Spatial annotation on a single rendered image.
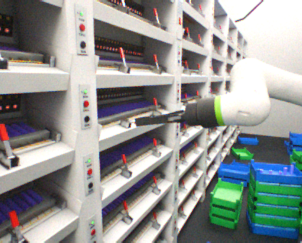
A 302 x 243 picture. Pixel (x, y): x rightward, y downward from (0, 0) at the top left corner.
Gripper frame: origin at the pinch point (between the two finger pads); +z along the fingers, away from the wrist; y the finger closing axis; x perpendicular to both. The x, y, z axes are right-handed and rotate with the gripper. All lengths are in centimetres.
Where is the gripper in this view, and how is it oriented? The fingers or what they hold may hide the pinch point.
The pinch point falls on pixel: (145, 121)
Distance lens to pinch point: 80.7
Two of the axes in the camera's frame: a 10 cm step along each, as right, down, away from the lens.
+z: -8.6, 1.1, 5.0
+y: 4.8, -1.4, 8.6
